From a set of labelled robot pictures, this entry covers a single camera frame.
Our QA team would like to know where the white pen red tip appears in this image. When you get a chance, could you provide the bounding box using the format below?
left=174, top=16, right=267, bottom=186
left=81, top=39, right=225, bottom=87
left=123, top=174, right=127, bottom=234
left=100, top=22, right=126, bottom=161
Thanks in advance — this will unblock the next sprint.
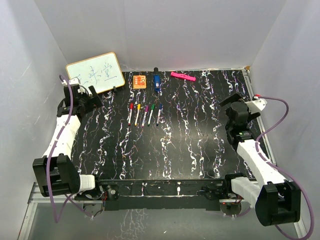
left=128, top=108, right=133, bottom=126

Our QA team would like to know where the white pen green end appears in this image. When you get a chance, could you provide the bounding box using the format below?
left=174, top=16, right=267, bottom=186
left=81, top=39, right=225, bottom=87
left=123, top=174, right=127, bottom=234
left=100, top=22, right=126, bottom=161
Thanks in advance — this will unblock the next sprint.
left=147, top=109, right=154, bottom=127

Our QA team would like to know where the white pen blue tip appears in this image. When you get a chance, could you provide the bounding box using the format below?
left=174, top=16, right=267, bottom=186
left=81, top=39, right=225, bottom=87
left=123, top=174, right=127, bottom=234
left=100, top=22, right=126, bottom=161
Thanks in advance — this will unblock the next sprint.
left=156, top=109, right=162, bottom=126

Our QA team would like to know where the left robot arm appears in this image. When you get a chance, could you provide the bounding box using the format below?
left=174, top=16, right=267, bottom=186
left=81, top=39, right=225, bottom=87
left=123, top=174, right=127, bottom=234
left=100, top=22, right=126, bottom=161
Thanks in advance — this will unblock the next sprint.
left=32, top=83, right=104, bottom=200

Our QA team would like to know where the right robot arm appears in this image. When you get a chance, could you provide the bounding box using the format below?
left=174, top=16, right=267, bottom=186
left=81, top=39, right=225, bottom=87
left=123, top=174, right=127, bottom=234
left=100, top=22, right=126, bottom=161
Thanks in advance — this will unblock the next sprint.
left=219, top=93, right=301, bottom=226

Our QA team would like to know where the orange card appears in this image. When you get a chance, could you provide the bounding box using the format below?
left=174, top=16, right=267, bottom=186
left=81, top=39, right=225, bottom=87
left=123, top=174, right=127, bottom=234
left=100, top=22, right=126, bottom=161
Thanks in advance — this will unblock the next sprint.
left=132, top=75, right=147, bottom=90

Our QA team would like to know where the pink plastic tool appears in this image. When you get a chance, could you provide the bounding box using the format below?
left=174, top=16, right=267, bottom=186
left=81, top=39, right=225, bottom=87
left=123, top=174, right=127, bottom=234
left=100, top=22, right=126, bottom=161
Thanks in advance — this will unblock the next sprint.
left=170, top=71, right=196, bottom=82

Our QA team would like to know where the blue black marker tool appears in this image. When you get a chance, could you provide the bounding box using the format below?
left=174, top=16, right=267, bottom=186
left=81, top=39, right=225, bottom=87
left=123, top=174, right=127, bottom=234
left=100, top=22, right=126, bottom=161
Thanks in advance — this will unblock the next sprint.
left=153, top=67, right=161, bottom=92

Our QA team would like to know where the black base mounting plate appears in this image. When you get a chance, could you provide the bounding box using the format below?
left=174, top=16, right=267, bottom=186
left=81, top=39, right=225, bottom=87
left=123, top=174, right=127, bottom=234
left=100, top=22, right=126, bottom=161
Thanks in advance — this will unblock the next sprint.
left=74, top=179, right=253, bottom=212

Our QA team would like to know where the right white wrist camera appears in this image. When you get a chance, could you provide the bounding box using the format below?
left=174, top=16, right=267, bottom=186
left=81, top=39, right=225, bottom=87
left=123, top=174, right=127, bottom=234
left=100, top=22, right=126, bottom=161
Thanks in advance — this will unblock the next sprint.
left=245, top=95, right=268, bottom=114

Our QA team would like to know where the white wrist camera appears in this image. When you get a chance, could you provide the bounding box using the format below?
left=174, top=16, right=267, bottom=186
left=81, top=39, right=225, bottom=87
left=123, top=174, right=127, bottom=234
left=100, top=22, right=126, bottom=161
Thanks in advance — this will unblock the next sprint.
left=68, top=77, right=88, bottom=95
left=245, top=95, right=268, bottom=114

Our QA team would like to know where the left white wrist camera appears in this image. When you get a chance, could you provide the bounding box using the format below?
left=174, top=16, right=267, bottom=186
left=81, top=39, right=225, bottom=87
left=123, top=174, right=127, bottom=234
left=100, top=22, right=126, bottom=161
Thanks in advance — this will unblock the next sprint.
left=68, top=77, right=88, bottom=95

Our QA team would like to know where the small whiteboard wooden frame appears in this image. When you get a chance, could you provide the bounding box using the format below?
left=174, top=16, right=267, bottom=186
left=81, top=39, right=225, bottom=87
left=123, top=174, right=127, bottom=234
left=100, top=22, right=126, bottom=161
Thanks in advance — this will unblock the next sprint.
left=65, top=52, right=126, bottom=94

